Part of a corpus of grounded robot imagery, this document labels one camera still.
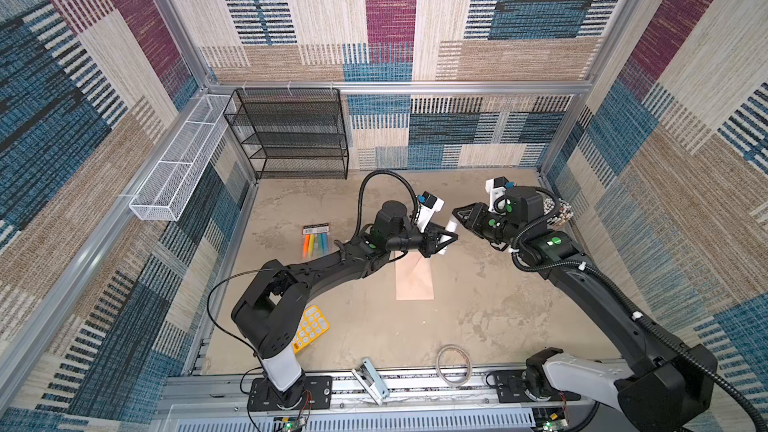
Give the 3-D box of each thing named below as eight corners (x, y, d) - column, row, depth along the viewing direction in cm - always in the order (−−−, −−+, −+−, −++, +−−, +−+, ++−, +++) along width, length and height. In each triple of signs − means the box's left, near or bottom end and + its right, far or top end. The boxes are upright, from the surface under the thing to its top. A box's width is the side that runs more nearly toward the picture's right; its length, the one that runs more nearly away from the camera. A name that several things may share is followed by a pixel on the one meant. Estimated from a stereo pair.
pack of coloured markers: (298, 258, 99) (296, 254, 98) (304, 227, 107) (303, 223, 105) (327, 258, 99) (326, 254, 97) (331, 227, 107) (330, 223, 105)
